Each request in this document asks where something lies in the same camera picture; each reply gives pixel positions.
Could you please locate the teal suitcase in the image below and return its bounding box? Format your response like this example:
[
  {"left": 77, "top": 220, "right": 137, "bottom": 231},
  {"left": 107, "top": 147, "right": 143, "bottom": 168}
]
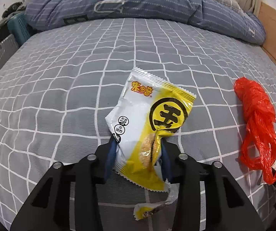
[{"left": 7, "top": 12, "right": 37, "bottom": 46}]

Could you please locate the grey checked bed sheet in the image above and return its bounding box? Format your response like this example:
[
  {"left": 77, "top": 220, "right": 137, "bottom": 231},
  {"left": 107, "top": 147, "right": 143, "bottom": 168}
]
[{"left": 0, "top": 19, "right": 276, "bottom": 228}]

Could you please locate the yellow white snack wrapper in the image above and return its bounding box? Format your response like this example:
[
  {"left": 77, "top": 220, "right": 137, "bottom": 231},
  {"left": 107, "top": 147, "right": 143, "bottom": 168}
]
[{"left": 105, "top": 67, "right": 196, "bottom": 221}]

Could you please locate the blue striped duvet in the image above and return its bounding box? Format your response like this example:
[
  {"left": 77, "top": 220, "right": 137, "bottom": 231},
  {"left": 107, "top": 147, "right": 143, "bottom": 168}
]
[{"left": 25, "top": 0, "right": 266, "bottom": 45}]

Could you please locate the red plastic bag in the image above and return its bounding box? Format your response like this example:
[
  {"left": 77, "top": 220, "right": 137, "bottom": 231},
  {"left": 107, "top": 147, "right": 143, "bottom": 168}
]
[{"left": 234, "top": 77, "right": 276, "bottom": 185}]

